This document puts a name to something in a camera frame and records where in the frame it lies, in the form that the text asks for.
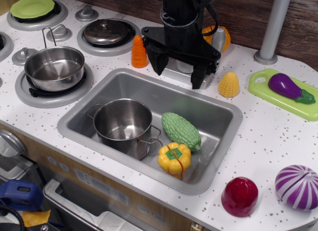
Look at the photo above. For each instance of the steel pot lid on burner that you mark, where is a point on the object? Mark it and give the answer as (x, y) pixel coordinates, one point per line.
(105, 31)

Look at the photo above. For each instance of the grey stove knob middle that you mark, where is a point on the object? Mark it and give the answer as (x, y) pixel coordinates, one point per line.
(59, 34)

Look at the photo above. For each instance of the purple striped toy onion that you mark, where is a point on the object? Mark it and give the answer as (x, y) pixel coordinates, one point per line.
(297, 187)

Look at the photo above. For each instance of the steel pan with wire handle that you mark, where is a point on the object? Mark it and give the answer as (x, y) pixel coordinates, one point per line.
(55, 68)

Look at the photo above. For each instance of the dark red toy fruit half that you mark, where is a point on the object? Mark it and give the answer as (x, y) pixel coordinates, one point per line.
(240, 196)

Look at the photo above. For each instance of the grey stove knob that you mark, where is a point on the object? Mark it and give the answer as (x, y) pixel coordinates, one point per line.
(59, 34)
(86, 14)
(21, 56)

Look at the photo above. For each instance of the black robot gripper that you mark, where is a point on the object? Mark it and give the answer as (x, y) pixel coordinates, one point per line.
(181, 38)

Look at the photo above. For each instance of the grey stove knob back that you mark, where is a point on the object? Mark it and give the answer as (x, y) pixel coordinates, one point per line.
(86, 14)

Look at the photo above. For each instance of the green toy bitter gourd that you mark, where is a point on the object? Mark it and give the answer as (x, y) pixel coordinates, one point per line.
(181, 131)

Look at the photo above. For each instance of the green toy plate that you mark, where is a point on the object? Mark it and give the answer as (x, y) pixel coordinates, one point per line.
(30, 9)

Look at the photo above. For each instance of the front grey stove burner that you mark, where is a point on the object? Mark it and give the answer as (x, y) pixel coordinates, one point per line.
(22, 87)

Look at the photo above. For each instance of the grey oven door handle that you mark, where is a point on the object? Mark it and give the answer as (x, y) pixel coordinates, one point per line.
(106, 221)

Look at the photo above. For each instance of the grey stove burner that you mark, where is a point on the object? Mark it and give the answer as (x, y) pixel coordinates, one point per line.
(22, 87)
(7, 46)
(109, 50)
(50, 20)

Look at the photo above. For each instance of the orange toy pumpkin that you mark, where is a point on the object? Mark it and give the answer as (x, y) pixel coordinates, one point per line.
(209, 39)

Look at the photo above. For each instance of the far left grey stove burner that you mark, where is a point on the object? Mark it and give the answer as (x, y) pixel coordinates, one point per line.
(7, 46)

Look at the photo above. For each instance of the yellow cloth scrap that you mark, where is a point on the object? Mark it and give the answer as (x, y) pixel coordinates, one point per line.
(33, 218)

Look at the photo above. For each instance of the grey toy sink basin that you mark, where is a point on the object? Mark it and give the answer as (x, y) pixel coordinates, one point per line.
(217, 122)

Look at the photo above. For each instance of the orange toy carrot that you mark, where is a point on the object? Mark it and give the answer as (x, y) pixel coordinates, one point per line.
(139, 56)

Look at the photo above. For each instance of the light green cutting board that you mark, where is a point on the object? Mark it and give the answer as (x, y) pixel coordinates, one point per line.
(258, 86)

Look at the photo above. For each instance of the yellow toy corn piece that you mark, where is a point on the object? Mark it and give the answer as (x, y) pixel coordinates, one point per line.
(229, 85)

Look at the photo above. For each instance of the silver toy faucet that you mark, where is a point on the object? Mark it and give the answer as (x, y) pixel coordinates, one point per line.
(181, 71)

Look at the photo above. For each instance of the yellow toy bell pepper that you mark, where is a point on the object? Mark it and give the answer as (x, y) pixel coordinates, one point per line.
(175, 159)

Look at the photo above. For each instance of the grey support pole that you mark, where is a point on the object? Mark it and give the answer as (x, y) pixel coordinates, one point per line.
(266, 55)

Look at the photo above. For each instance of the steel pot with handles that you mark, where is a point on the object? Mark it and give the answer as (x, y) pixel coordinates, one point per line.
(126, 125)

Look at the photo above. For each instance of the back right grey stove burner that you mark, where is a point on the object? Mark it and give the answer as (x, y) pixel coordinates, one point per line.
(109, 50)

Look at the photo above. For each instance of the purple toy eggplant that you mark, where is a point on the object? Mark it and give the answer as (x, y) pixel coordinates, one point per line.
(283, 85)

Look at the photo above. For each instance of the grey stove knob front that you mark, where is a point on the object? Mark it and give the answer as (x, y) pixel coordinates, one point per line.
(21, 56)

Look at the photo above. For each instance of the blue clamp tool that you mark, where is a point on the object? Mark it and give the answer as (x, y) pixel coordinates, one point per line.
(21, 195)

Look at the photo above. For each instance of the back left grey stove burner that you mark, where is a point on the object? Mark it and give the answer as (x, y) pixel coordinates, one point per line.
(50, 20)

